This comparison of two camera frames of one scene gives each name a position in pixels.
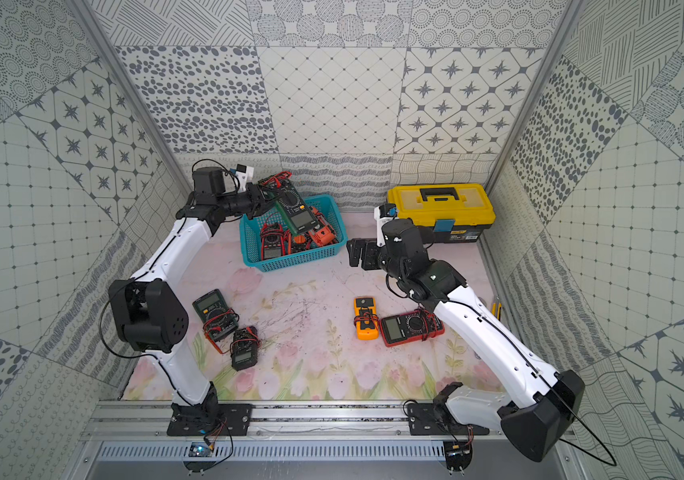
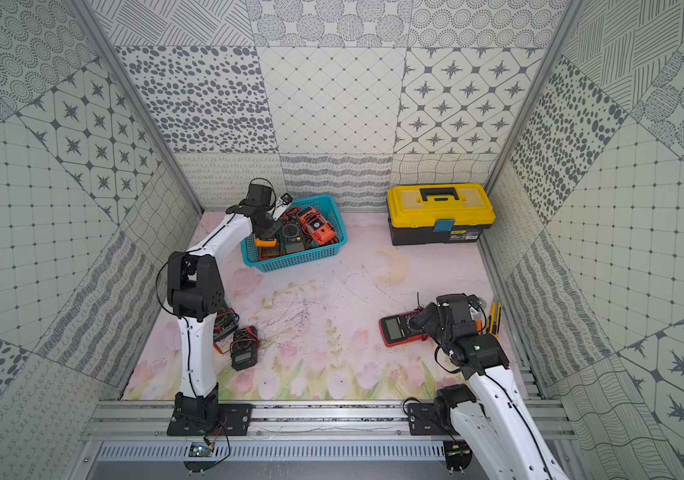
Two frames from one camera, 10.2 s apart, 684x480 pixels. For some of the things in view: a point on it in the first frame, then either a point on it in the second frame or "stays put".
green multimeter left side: (216, 317) stays put
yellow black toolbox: (451, 214) stays put
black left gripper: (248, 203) -> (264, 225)
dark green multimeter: (289, 202) -> (291, 238)
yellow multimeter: (366, 319) -> (265, 243)
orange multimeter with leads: (325, 233) stays put
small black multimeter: (244, 348) stays put
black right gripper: (370, 246) -> (431, 326)
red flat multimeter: (408, 326) stays put
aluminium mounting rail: (135, 421) stays put
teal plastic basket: (331, 206) stays put
